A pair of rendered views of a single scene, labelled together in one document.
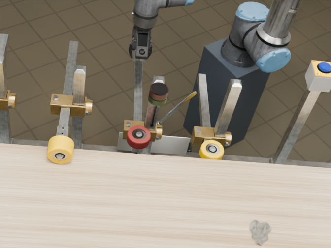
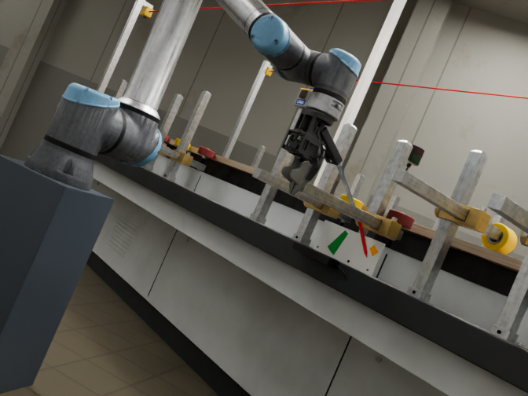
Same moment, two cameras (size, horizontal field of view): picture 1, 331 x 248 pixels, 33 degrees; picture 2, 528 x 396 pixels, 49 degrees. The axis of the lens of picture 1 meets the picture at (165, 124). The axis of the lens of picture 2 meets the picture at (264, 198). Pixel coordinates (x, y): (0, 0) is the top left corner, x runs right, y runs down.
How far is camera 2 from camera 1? 3.20 m
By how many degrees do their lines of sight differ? 109
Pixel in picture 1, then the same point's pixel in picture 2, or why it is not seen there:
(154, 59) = not seen: outside the picture
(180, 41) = not seen: outside the picture
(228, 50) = (87, 171)
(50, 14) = not seen: outside the picture
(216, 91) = (72, 252)
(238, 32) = (108, 132)
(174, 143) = (331, 236)
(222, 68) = (93, 202)
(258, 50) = (152, 137)
